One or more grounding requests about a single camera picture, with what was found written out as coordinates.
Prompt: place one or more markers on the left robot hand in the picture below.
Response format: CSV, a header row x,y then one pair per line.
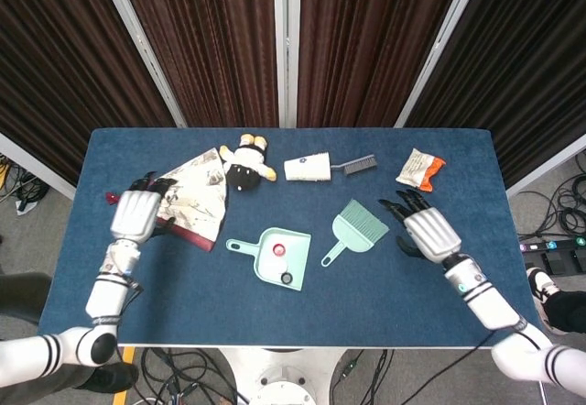
x,y
135,212

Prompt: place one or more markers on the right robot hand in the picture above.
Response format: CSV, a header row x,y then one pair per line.
x,y
432,235

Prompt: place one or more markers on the mint green hand broom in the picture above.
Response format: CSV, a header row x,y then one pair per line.
x,y
354,228

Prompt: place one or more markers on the mint green dustpan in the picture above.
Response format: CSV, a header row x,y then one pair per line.
x,y
297,251

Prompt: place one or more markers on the red bottle cap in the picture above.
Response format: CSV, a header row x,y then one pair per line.
x,y
279,249

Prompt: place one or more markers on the black bottle cap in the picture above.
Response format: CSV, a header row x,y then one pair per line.
x,y
286,278

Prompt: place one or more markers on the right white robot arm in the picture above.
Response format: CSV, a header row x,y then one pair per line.
x,y
490,299

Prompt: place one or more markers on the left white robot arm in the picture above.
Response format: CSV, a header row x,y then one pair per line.
x,y
107,295

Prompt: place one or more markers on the white and maroon folding fan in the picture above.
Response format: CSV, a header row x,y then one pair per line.
x,y
197,194

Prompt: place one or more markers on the white and orange snack packet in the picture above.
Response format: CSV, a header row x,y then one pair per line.
x,y
414,169

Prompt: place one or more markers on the small grey brush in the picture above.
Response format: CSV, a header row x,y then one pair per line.
x,y
359,165

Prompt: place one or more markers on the black and white plush toy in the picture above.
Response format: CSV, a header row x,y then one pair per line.
x,y
242,173

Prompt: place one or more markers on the white and black sneaker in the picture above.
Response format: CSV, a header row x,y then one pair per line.
x,y
542,286

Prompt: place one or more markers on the black foot pedal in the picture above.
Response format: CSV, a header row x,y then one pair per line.
x,y
565,262

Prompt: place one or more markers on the dark grey trouser leg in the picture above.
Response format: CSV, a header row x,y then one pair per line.
x,y
23,292

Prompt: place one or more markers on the blue table cloth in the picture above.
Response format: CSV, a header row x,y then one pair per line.
x,y
229,318

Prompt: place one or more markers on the yellow floor tape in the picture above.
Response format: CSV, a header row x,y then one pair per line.
x,y
129,354

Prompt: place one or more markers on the black trouser leg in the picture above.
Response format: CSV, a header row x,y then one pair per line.
x,y
567,311

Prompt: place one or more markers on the black shoe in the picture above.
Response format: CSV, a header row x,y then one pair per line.
x,y
114,377

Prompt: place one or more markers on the brown pleated partition panel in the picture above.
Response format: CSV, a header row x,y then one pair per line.
x,y
206,34
526,57
366,34
55,57

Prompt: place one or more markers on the white partition frame rail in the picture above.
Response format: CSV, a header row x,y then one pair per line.
x,y
549,165
36,165

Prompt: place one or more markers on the white partition frame post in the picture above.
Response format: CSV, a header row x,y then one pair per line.
x,y
139,43
439,43
286,34

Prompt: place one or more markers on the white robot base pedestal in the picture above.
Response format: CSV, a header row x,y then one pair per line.
x,y
281,373

